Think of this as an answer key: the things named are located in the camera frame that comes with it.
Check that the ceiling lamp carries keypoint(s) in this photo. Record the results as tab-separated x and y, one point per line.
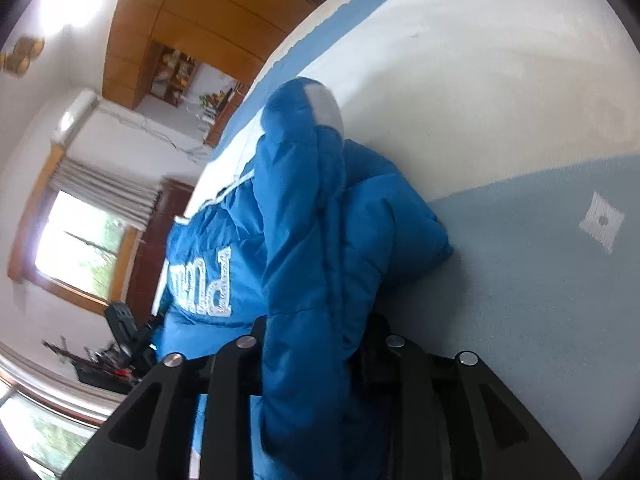
22	55

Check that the blue puffer jacket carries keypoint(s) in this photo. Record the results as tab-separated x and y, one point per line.
300	240

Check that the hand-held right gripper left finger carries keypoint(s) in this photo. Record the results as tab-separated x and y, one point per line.
230	385

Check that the wooden wardrobe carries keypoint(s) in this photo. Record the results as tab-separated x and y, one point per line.
210	10

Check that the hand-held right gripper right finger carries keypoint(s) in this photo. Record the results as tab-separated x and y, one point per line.
420	390

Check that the white air conditioner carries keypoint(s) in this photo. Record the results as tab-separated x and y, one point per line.
75	115

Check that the bed with blue blanket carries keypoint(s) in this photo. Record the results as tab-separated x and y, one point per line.
500	85

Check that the window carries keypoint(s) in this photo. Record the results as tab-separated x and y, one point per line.
75	250

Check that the wooden desk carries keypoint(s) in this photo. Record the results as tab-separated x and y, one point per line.
225	115

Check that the dark wooden headboard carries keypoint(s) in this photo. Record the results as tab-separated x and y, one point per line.
160	240

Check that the beige curtain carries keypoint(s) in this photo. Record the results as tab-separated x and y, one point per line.
105	190

